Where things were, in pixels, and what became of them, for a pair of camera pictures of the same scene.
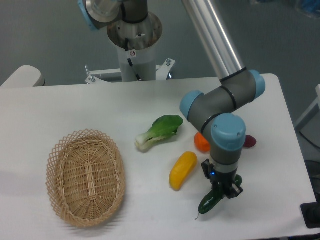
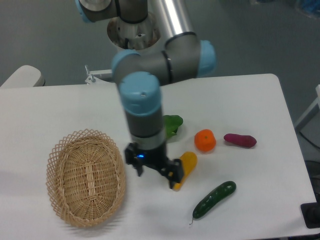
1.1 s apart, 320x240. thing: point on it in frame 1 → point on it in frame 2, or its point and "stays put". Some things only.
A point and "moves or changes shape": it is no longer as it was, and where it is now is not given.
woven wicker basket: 86,178 stays put
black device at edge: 311,213 stays put
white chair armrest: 26,76 stays put
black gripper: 220,181 → 157,159
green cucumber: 213,197 moves or changes shape
